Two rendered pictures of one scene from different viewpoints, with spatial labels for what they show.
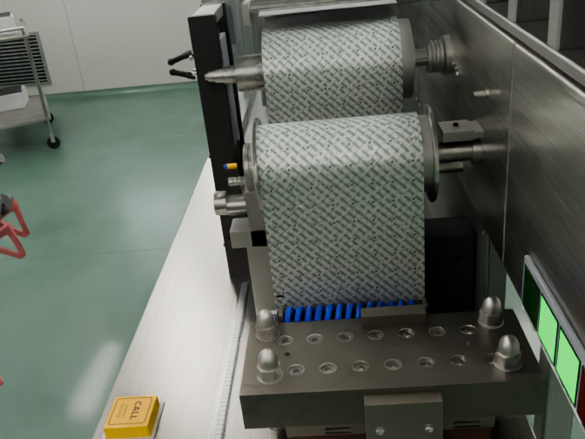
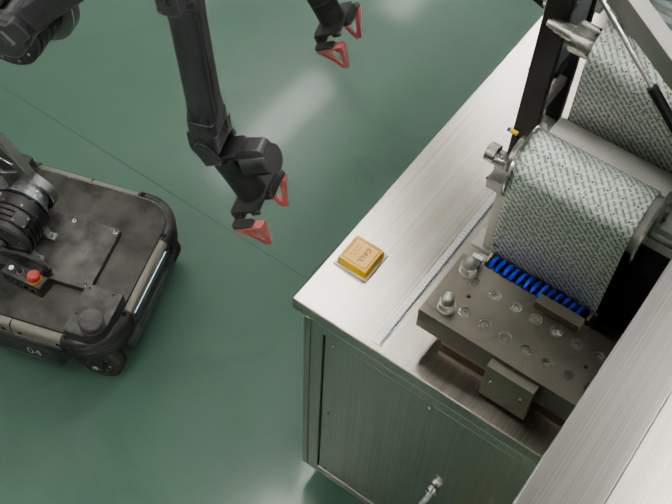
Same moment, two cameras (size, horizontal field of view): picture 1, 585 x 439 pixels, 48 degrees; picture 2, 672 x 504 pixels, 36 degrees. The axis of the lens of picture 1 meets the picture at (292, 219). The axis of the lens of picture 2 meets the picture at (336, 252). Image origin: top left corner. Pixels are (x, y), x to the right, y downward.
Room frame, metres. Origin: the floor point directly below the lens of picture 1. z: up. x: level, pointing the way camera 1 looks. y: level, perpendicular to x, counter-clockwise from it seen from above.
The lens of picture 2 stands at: (-0.30, -0.25, 2.73)
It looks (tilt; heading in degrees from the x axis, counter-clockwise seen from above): 56 degrees down; 28
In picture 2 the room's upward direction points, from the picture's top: 3 degrees clockwise
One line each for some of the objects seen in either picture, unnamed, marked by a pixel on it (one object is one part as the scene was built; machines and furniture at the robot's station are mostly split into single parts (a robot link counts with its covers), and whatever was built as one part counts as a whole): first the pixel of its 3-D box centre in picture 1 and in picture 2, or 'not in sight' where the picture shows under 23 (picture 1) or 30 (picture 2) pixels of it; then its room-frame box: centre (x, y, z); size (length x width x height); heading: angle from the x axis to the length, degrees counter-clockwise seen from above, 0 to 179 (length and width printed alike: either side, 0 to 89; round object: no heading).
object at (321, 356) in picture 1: (385, 366); (528, 342); (0.74, -0.11, 1.00); 0.40 x 0.16 x 0.06; 85
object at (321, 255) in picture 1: (346, 258); (551, 255); (0.86, -0.08, 1.11); 0.23 x 0.01 x 0.18; 85
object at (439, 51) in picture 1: (428, 57); not in sight; (1.16, -0.27, 1.34); 0.07 x 0.07 x 0.07; 85
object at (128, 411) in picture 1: (132, 416); (361, 256); (0.79, 0.28, 0.91); 0.07 x 0.07 x 0.02; 85
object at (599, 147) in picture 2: not in sight; (606, 176); (1.04, -0.10, 1.18); 0.26 x 0.12 x 0.12; 85
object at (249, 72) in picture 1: (253, 72); (589, 42); (1.18, 0.04, 1.34); 0.06 x 0.06 x 0.06; 85
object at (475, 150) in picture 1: (454, 151); (671, 238); (0.91, -0.25, 1.25); 0.07 x 0.04 x 0.04; 85
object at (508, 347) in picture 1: (508, 349); not in sight; (0.68, -0.27, 1.05); 0.04 x 0.04 x 0.04
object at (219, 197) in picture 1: (221, 203); (492, 152); (0.97, 0.11, 1.18); 0.04 x 0.02 x 0.04; 175
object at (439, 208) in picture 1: (406, 97); not in sight; (1.97, -0.40, 1.02); 2.24 x 0.04 x 0.24; 175
